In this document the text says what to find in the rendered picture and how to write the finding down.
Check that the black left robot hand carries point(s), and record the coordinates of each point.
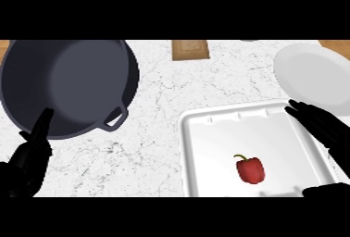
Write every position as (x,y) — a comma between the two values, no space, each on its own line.
(27,160)

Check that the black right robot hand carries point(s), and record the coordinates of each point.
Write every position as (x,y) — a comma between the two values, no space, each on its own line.
(325,126)

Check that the white plate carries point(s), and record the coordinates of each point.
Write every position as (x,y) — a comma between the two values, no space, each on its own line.
(316,74)

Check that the white tray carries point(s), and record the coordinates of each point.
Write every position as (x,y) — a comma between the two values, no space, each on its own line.
(245,139)

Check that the red bell pepper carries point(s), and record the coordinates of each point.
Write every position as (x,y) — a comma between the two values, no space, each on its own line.
(250,170)

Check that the dark grey pan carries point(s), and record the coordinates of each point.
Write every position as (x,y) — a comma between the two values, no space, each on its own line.
(68,86)

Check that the brown wooden board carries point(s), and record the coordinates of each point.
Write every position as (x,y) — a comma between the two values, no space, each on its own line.
(338,47)

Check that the brown wooden block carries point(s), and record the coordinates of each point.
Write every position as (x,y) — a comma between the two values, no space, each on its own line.
(191,50)

